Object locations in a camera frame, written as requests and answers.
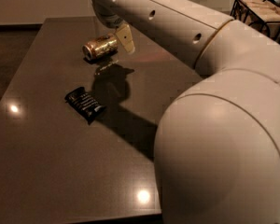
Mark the orange soda can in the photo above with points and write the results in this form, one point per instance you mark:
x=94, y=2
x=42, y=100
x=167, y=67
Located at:
x=100, y=47

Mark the black snack bag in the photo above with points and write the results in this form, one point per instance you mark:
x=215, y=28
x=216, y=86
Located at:
x=85, y=104

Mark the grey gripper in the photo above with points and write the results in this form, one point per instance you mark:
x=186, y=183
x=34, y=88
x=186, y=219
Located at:
x=111, y=21

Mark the black wire basket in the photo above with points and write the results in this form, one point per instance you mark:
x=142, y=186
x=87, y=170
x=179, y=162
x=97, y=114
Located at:
x=261, y=15

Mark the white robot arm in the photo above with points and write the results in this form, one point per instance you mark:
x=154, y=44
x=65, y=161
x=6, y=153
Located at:
x=217, y=148

